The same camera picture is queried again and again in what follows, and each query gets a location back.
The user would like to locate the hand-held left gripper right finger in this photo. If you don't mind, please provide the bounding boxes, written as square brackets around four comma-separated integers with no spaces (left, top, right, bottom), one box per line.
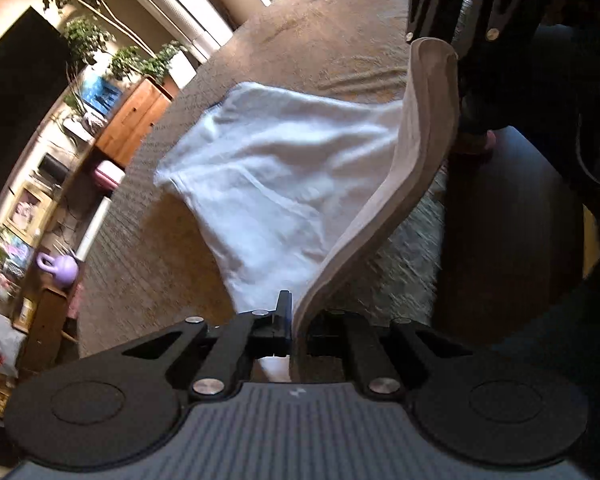
[307,310,474,402]

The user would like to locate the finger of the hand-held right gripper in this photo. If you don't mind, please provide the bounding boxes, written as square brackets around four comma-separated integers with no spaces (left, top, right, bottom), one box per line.
[405,0,464,44]
[456,0,537,59]

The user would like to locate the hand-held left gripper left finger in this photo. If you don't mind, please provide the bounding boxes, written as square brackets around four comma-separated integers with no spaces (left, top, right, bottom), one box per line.
[120,290,295,402]

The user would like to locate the white shirt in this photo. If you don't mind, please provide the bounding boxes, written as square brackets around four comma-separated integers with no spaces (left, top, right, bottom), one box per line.
[152,37,462,386]

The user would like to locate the person's dark trouser leg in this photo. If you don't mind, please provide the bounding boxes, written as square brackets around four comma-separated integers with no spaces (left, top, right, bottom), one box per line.
[457,0,600,201]

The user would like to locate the lace-covered round table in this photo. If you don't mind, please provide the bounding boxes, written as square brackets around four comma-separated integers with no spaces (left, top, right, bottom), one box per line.
[77,0,481,361]

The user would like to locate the white flat box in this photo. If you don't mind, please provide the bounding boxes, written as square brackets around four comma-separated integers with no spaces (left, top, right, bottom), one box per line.
[75,195,114,262]

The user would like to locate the pink case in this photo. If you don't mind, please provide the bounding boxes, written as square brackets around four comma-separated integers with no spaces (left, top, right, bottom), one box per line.
[91,160,127,191]

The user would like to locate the purple kettlebell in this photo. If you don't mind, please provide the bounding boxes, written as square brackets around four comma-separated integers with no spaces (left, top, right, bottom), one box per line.
[35,251,81,290]

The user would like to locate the wooden TV cabinet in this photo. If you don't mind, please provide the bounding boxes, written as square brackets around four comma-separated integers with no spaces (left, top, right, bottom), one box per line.
[10,77,181,361]

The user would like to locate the cream curtain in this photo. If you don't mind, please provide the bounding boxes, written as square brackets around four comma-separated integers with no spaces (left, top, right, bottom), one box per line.
[100,0,282,62]

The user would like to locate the yellow sofa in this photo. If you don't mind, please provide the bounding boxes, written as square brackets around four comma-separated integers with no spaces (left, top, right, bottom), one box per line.
[582,205,600,281]

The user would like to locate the white plant pot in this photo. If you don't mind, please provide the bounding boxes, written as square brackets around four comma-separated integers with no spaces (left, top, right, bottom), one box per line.
[167,50,199,91]

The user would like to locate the black speaker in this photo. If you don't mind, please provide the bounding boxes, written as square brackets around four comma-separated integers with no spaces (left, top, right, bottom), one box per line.
[37,152,71,186]

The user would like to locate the colourful printed box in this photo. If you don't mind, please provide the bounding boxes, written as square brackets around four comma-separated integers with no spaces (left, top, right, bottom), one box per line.
[0,230,36,281]

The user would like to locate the small white planter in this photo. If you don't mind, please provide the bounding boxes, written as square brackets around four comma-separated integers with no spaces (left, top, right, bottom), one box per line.
[62,110,99,141]

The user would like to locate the black television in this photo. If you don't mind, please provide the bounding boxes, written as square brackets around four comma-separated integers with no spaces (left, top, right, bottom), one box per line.
[0,7,74,224]

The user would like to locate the tall leafy plant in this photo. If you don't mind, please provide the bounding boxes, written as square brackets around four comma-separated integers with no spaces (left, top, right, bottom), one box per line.
[40,0,191,87]

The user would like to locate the wooden photo frame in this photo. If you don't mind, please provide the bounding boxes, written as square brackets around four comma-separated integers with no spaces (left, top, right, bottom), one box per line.
[5,182,56,234]

